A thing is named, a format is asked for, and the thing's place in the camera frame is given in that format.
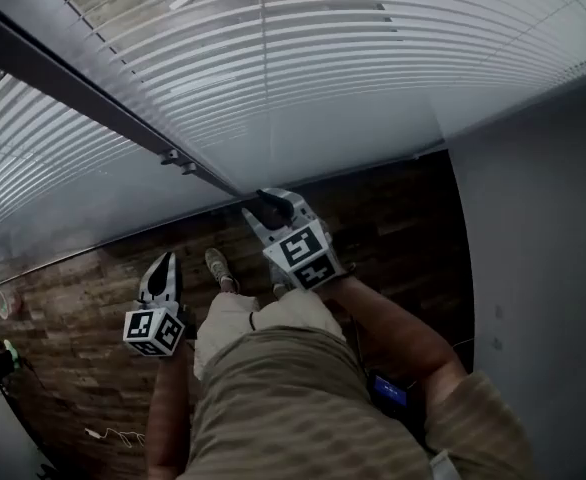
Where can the person's right shoe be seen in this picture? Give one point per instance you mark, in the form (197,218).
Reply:
(280,280)

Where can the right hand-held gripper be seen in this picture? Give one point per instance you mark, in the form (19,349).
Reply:
(303,253)

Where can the person's left shoe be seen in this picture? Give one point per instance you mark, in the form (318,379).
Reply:
(218,265)

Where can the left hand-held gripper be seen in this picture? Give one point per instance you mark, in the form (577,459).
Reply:
(153,330)

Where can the person's light shirt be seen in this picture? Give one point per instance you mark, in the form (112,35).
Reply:
(298,408)

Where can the person's shoe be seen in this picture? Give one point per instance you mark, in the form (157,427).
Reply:
(218,265)
(280,280)

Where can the person's light trousers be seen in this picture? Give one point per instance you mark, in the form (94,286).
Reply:
(228,318)

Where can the person's right forearm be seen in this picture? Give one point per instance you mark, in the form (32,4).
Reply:
(398,338)

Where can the person's left forearm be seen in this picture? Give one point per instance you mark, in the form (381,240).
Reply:
(168,418)

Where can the device with blue screen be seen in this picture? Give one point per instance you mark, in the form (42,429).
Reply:
(389,389)

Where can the metal window frame post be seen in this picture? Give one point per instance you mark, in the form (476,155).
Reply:
(73,88)

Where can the white power strip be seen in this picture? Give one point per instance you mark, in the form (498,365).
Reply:
(182,0)

